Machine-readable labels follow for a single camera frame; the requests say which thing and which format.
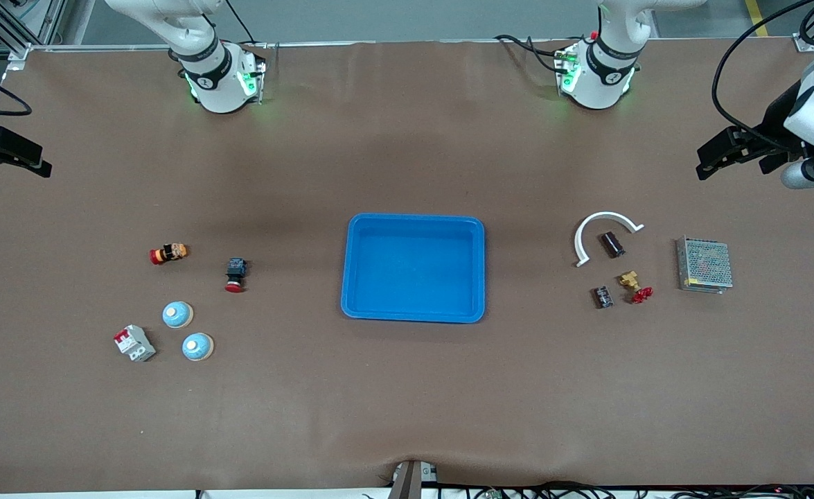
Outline grey metal post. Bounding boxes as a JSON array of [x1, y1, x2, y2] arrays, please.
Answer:
[[387, 459, 441, 499]]

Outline white curved plastic bracket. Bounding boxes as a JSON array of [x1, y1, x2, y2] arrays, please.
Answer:
[[574, 211, 645, 268]]

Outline brown table mat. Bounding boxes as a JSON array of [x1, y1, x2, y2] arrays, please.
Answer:
[[0, 38, 814, 494]]

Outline brass valve red handle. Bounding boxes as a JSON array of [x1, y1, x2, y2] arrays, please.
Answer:
[[619, 270, 654, 305]]

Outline perforated metal power supply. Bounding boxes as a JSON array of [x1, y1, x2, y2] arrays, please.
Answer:
[[676, 236, 734, 295]]

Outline orange red push button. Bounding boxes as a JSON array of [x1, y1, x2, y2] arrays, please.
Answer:
[[150, 243, 189, 265]]

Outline white red circuit breaker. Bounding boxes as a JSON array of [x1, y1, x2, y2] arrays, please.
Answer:
[[114, 324, 157, 362]]

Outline blue dome bell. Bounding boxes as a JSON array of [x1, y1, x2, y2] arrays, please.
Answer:
[[162, 301, 194, 330], [182, 333, 215, 362]]

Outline black cables at arm base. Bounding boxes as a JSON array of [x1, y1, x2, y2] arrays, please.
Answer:
[[494, 35, 561, 75]]

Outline thin black cable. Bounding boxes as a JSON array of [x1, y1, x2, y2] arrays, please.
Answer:
[[221, 0, 255, 46]]

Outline red mushroom emergency button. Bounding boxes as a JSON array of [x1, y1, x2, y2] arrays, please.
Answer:
[[224, 258, 249, 294]]

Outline blue plastic tray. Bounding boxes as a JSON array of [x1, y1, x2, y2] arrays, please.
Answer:
[[341, 213, 486, 324]]

